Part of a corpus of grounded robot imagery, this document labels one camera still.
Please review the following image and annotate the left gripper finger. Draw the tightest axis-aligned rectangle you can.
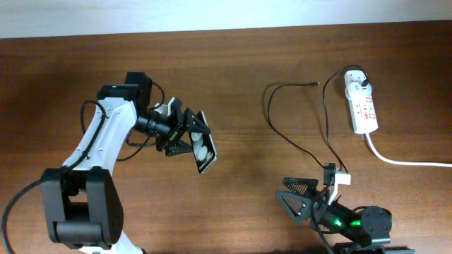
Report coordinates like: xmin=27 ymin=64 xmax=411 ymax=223
xmin=184 ymin=108 xmax=210 ymax=134
xmin=165 ymin=140 xmax=193 ymax=157

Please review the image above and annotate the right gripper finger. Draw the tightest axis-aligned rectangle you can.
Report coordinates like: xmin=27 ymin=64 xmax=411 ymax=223
xmin=282 ymin=177 xmax=319 ymax=196
xmin=275 ymin=190 xmax=312 ymax=226

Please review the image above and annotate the black smartphone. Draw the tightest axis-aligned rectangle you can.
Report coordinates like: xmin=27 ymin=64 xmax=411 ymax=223
xmin=188 ymin=111 xmax=218 ymax=174

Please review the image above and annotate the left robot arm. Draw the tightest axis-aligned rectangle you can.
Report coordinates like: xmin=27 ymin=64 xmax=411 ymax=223
xmin=41 ymin=72 xmax=218 ymax=253

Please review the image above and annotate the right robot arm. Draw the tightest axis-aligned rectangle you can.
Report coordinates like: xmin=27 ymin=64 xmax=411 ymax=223
xmin=275 ymin=177 xmax=415 ymax=253

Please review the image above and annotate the white charger plug adapter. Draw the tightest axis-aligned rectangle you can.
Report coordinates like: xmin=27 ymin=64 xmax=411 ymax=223
xmin=344 ymin=70 xmax=372 ymax=99

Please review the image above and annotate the white power strip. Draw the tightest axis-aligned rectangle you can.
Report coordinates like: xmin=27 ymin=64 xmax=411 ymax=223
xmin=348 ymin=94 xmax=378 ymax=135

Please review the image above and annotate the white power strip cord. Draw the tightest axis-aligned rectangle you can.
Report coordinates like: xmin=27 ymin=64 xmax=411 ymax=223
xmin=363 ymin=133 xmax=452 ymax=169

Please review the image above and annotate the black charging cable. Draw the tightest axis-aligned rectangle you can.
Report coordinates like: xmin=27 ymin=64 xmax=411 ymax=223
xmin=266 ymin=64 xmax=370 ymax=174

